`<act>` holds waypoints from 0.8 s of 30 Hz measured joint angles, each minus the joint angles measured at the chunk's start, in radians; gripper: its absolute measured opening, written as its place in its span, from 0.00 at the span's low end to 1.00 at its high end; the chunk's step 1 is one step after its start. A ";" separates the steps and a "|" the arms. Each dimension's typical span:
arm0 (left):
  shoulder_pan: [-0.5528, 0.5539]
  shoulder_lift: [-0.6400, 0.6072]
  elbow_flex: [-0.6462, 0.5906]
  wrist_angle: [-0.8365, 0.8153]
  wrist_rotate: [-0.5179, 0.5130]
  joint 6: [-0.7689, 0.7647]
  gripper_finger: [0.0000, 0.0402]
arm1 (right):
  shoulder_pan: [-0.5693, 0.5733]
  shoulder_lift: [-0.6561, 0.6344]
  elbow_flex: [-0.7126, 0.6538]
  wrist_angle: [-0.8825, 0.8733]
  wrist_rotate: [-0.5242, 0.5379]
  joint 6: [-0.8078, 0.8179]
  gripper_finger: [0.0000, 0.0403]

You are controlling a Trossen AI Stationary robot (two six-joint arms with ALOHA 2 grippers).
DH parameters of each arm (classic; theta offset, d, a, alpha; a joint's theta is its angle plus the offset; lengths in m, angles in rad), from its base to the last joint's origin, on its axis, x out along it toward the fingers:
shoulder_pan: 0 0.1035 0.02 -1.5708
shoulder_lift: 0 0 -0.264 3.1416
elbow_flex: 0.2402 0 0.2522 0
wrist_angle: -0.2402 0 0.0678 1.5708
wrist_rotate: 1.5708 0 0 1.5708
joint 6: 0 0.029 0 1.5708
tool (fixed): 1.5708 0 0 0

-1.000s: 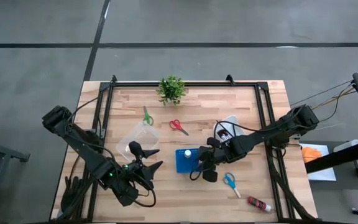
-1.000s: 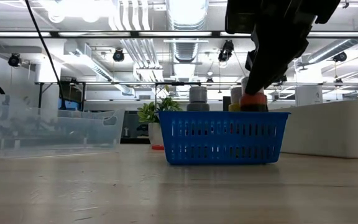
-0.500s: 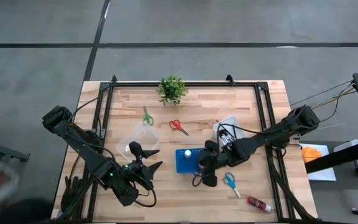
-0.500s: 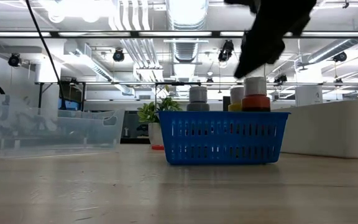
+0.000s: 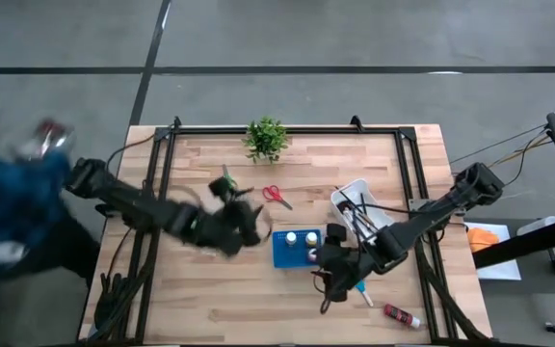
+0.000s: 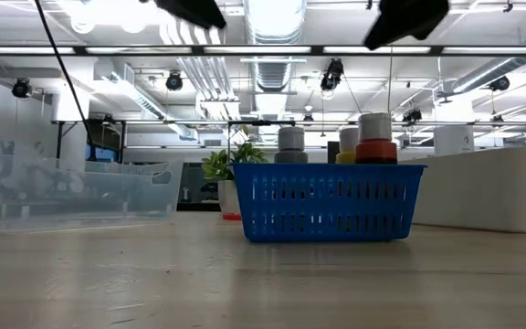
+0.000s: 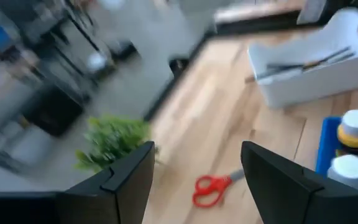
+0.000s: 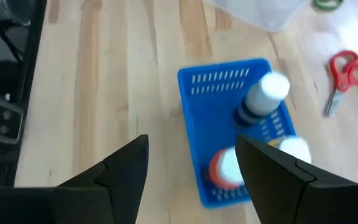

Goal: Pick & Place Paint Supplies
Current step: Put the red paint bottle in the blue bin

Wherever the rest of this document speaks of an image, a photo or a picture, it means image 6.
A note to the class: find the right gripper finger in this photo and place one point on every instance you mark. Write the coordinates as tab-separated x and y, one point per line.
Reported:
404	20

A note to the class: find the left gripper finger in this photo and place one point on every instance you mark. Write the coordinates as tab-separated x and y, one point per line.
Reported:
194	11

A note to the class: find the yellow paint bottle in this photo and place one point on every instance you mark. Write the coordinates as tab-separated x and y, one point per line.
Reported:
347	141

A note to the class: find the orange paint bottle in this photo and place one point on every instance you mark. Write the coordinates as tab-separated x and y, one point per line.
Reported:
376	153

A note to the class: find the grey paint bottle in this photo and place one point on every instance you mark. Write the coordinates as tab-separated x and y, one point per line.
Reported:
290	139

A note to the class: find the blue plastic basket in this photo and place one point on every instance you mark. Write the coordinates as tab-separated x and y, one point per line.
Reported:
327	205

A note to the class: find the black ceiling-hung spotlight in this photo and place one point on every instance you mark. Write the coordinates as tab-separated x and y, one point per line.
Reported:
21	88
174	81
499	83
331	75
412	116

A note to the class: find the black overhead crossbar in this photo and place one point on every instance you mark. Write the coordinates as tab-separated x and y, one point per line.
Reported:
318	50

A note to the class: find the white background cylinder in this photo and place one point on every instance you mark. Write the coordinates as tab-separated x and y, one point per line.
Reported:
455	139

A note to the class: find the black computer monitor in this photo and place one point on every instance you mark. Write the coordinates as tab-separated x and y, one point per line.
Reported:
332	153

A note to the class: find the small artificial potted plant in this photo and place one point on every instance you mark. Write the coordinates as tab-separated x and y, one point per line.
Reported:
219	169

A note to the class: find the white plastic bin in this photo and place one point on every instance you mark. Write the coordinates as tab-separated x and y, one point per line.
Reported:
487	192

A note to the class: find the clear plastic bin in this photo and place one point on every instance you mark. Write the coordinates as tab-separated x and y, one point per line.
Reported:
108	196

